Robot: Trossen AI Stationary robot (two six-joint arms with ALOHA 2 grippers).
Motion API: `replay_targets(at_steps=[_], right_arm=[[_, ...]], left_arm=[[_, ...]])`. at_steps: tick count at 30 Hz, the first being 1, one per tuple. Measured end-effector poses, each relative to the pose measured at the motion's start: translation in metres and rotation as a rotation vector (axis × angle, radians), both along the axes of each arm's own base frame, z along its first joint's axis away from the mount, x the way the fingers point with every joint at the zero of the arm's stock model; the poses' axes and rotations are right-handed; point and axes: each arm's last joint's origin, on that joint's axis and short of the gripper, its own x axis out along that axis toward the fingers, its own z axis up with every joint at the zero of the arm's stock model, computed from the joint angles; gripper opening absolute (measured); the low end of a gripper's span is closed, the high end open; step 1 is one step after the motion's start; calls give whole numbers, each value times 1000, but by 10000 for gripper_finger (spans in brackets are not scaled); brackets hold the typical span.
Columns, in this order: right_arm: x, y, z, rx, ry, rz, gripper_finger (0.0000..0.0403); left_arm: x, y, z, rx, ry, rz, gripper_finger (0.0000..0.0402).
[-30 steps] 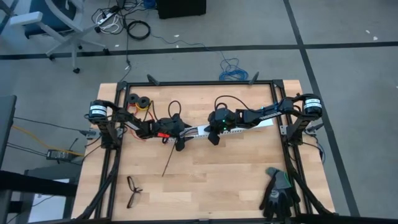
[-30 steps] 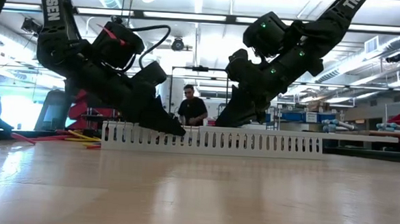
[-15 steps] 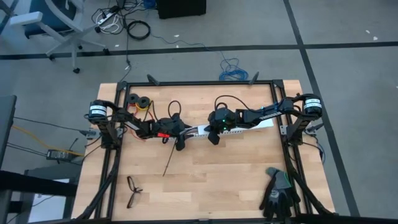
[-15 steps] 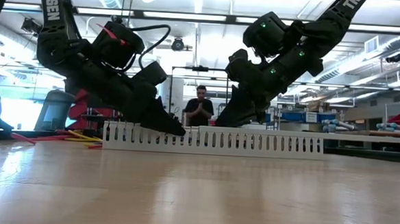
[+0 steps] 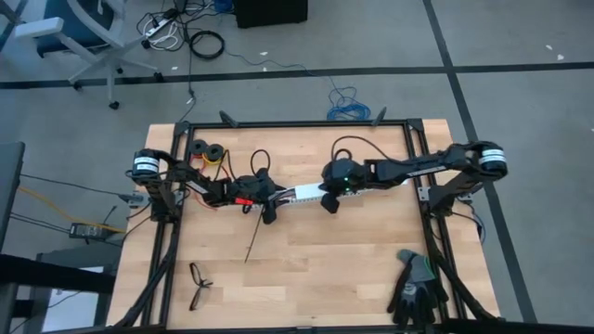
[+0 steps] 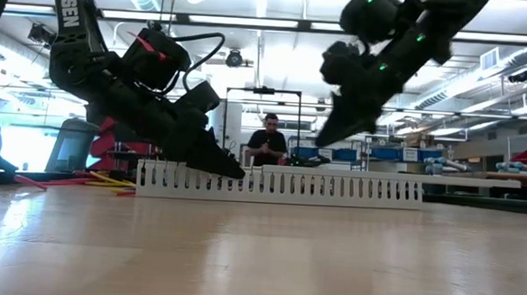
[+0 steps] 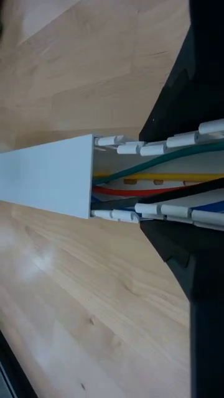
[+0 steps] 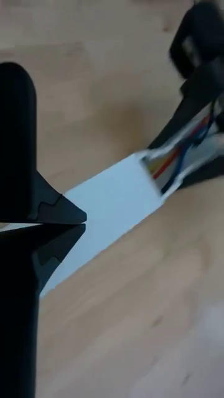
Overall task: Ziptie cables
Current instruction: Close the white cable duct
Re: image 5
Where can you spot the white office chair blue seat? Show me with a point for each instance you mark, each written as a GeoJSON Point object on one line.
{"type": "Point", "coordinates": [109, 58]}

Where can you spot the black aluminium table frame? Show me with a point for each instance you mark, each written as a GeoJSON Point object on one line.
{"type": "Point", "coordinates": [301, 124]}

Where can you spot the black box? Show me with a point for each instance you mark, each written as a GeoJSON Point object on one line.
{"type": "Point", "coordinates": [269, 13]}

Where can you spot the long black zip tie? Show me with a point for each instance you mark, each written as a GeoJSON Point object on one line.
{"type": "Point", "coordinates": [253, 241]}

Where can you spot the black power adapter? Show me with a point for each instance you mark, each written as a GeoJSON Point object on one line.
{"type": "Point", "coordinates": [86, 230]}

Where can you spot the black grey work glove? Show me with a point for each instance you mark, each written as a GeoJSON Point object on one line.
{"type": "Point", "coordinates": [415, 299]}

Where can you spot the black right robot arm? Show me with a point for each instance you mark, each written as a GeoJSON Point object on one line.
{"type": "Point", "coordinates": [417, 167]}

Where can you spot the white power strip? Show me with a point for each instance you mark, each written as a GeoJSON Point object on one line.
{"type": "Point", "coordinates": [160, 25]}

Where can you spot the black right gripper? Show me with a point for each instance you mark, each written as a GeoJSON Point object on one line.
{"type": "Point", "coordinates": [345, 178]}

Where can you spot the grey metal mounting bracket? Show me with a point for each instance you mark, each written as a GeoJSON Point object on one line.
{"type": "Point", "coordinates": [132, 198]}

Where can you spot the black side table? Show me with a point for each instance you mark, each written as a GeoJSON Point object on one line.
{"type": "Point", "coordinates": [46, 273]}

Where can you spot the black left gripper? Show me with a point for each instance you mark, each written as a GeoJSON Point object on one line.
{"type": "Point", "coordinates": [255, 190]}

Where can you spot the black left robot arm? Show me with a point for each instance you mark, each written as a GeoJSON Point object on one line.
{"type": "Point", "coordinates": [204, 185]}

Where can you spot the dark grey panel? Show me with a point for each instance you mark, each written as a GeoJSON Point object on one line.
{"type": "Point", "coordinates": [10, 185]}

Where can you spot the black eyeglasses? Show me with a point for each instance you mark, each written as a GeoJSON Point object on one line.
{"type": "Point", "coordinates": [204, 284]}

